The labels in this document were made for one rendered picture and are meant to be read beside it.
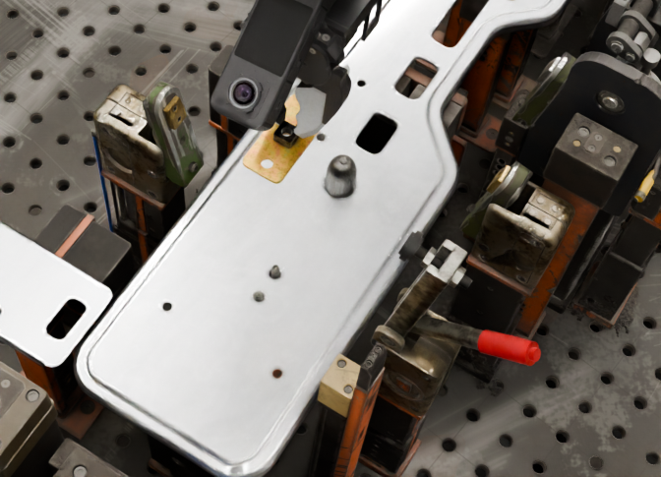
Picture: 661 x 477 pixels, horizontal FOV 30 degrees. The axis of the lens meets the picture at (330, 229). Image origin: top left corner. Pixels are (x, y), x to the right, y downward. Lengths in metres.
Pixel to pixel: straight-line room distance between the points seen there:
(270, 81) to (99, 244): 0.47
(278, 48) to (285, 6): 0.03
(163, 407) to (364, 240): 0.27
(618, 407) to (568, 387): 0.07
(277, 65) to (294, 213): 0.43
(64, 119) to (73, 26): 0.16
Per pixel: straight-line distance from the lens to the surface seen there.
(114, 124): 1.29
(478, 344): 1.11
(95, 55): 1.76
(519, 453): 1.53
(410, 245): 1.03
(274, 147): 1.03
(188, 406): 1.20
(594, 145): 1.23
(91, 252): 1.29
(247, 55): 0.88
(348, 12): 0.92
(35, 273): 1.27
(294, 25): 0.88
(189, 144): 1.29
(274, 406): 1.20
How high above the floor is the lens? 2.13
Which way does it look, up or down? 62 degrees down
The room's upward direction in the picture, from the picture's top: 8 degrees clockwise
